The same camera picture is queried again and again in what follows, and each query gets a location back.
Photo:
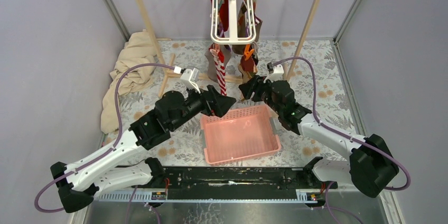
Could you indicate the beige striped patchwork sock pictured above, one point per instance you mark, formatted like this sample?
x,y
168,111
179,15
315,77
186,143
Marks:
x,y
248,69

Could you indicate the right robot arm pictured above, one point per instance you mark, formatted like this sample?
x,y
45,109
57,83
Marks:
x,y
367,161

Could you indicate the pink plastic basket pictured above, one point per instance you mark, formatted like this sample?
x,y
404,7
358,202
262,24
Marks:
x,y
241,134

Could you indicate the red white santa sock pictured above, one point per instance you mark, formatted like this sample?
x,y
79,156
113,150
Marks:
x,y
220,70

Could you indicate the grey sock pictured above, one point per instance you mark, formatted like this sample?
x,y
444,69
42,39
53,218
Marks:
x,y
211,71

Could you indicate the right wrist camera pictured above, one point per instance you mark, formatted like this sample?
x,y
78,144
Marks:
x,y
276,72

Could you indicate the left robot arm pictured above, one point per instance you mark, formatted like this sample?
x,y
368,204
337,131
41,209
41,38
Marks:
x,y
79,183

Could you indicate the red bear sock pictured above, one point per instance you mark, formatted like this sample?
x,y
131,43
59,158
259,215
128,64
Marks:
x,y
223,6

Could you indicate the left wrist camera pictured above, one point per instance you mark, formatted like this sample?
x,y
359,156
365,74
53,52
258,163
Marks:
x,y
188,76

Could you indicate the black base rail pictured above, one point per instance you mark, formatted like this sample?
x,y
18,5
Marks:
x,y
237,183

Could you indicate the orange clothes peg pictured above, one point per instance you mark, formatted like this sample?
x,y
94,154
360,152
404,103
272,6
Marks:
x,y
248,51

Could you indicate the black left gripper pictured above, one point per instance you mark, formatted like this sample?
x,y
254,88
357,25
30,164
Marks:
x,y
223,103

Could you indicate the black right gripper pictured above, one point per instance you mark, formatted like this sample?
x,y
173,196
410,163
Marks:
x,y
258,85

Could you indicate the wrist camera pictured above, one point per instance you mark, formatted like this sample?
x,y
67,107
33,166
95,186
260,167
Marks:
x,y
276,72
188,76

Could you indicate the beige cloth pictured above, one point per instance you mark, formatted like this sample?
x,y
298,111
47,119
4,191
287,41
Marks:
x,y
138,50

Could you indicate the wooden clothes rack frame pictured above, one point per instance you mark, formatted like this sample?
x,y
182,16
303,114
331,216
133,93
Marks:
x,y
168,73

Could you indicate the white sock hanger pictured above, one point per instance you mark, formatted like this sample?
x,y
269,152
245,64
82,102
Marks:
x,y
246,34

